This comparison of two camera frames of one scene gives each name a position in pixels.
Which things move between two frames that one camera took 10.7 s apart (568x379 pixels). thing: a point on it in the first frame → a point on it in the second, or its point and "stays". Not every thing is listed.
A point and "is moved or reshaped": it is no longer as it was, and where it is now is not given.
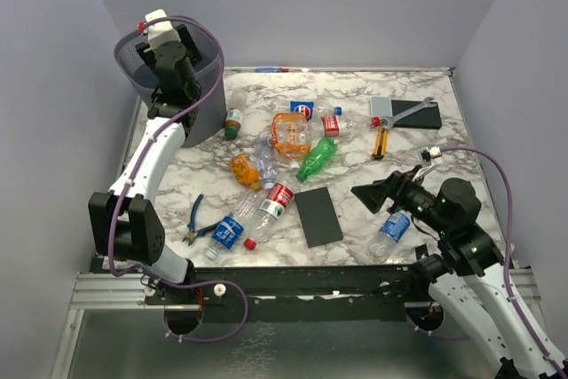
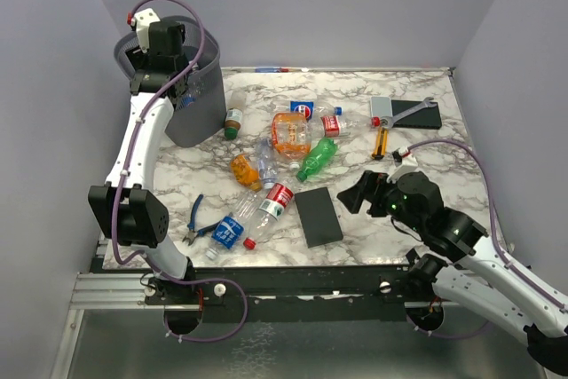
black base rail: [263, 295] stays
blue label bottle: [383, 242] is moved or reshaped
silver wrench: [387, 122] stays
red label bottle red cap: [341, 125] stays
